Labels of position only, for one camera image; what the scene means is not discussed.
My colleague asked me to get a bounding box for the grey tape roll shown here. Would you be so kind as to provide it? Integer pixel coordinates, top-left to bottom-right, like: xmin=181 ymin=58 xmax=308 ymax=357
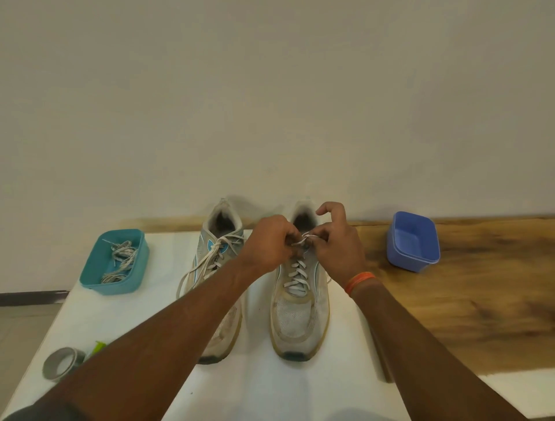
xmin=42 ymin=346 xmax=86 ymax=383

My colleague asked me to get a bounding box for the person's right hand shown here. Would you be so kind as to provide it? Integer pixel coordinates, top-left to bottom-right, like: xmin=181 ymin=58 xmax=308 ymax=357
xmin=303 ymin=201 xmax=370 ymax=290

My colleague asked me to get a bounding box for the person's left forearm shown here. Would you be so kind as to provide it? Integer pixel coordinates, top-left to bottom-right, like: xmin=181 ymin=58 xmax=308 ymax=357
xmin=34 ymin=258 xmax=257 ymax=421

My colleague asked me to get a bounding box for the orange thread wristband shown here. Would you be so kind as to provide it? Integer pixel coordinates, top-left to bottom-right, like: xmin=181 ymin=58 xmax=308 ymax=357
xmin=343 ymin=271 xmax=377 ymax=297

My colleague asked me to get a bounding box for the person's left hand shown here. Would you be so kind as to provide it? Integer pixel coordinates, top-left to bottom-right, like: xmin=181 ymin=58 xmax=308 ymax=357
xmin=237 ymin=215 xmax=304 ymax=278

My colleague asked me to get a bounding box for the person's right forearm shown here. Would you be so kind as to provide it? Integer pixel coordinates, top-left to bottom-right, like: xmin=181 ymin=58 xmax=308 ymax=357
xmin=351 ymin=282 xmax=528 ymax=421

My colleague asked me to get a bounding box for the blue plastic container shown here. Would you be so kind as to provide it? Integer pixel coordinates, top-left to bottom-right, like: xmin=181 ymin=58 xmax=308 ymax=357
xmin=386 ymin=211 xmax=441 ymax=274

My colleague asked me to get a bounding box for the worn white sneaker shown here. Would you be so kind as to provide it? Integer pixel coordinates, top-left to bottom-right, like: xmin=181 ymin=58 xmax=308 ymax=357
xmin=177 ymin=198 xmax=246 ymax=365
xmin=268 ymin=199 xmax=331 ymax=362

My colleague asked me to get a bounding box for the teal plastic container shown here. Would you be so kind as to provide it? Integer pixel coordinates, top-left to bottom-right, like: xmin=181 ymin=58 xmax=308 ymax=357
xmin=79 ymin=228 xmax=150 ymax=297

